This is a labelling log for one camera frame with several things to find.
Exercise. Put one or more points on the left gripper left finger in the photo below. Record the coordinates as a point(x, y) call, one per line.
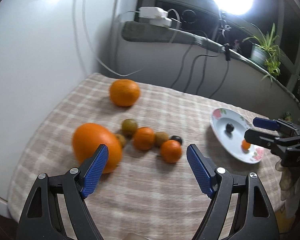
point(41, 217)

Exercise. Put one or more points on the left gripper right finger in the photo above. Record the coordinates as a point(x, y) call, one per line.
point(254, 216)

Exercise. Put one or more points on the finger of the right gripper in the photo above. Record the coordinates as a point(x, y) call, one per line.
point(271, 125)
point(259, 138)

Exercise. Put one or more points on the small kumquat orange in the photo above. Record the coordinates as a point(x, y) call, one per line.
point(245, 145)

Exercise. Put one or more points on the dark plum front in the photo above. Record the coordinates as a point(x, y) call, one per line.
point(229, 128)

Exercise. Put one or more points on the dark plum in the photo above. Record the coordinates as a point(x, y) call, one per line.
point(177, 138)
point(229, 128)

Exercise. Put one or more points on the floral white plate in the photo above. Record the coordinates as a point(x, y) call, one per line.
point(232, 141)

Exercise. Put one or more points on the large orange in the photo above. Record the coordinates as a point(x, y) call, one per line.
point(86, 139)
point(124, 92)

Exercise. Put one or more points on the mandarin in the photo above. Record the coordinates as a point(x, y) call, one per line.
point(144, 139)
point(171, 151)

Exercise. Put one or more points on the brown kiwi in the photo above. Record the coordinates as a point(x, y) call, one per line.
point(121, 139)
point(160, 138)

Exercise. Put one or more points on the green kiwi top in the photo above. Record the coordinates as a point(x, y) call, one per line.
point(129, 127)

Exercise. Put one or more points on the gloved right hand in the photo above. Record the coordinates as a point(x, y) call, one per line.
point(290, 187)

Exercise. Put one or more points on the green snack bag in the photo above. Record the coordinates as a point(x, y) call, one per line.
point(287, 117)

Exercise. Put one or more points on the spider plant in pot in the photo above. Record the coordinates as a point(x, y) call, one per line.
point(266, 44)

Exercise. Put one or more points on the small purple flower plant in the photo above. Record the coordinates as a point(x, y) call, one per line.
point(236, 46)

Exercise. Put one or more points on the checkered beige tablecloth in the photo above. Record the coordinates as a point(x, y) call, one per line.
point(144, 195)

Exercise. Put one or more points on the white power strip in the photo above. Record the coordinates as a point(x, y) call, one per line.
point(156, 16)

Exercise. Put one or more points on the grey windowsill cloth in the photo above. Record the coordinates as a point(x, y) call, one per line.
point(144, 32)

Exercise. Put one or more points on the white refrigerator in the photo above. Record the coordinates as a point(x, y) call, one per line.
point(43, 56)

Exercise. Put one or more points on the ring light stand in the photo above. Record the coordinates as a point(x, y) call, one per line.
point(224, 28)

